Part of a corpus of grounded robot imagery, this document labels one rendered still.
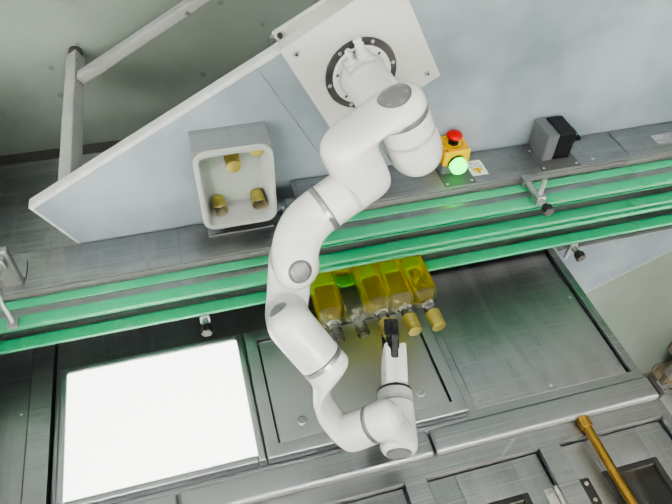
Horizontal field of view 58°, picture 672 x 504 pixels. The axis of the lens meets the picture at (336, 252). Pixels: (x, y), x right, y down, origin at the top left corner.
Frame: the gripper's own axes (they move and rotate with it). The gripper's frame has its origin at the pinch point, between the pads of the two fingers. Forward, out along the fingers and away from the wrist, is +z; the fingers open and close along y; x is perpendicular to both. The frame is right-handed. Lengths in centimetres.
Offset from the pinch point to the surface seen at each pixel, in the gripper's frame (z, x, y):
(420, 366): -0.5, -8.6, -12.7
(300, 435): -18.6, 19.9, -12.8
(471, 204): 29.3, -20.8, 13.4
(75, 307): 3, 71, 4
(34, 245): 41, 99, -15
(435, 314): 4.5, -10.7, 1.4
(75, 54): 89, 91, 18
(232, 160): 26, 36, 28
